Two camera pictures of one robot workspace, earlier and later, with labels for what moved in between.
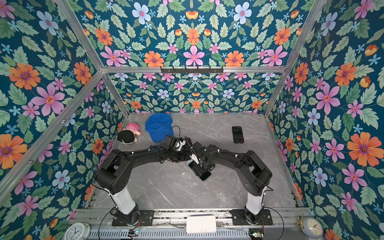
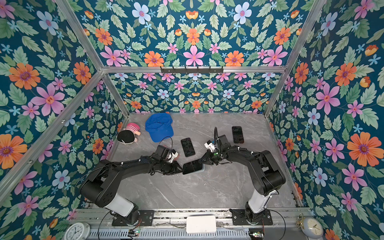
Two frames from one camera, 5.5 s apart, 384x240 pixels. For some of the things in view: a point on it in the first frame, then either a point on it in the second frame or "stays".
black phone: (197, 169) → (191, 166)
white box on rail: (199, 224) stays
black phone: (238, 134) stays
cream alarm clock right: (312, 228) stays
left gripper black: (183, 156) → (175, 168)
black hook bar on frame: (179, 70) stays
